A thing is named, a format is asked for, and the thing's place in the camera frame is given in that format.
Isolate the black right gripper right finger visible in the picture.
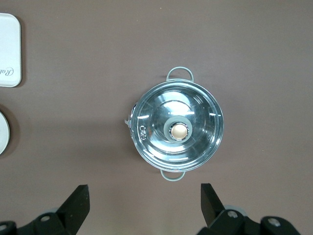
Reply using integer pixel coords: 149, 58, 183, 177
197, 183, 300, 235

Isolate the cream round plate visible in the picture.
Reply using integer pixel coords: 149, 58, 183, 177
0, 111, 11, 155

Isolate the glass pot lid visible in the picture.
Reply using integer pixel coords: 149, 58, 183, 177
131, 79, 224, 172

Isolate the cream rabbit print tray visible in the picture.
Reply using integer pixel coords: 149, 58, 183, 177
0, 12, 22, 88

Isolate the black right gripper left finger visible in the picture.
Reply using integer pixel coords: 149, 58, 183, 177
0, 185, 90, 235

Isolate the stainless steel pot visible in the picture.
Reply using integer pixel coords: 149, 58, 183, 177
122, 66, 224, 183

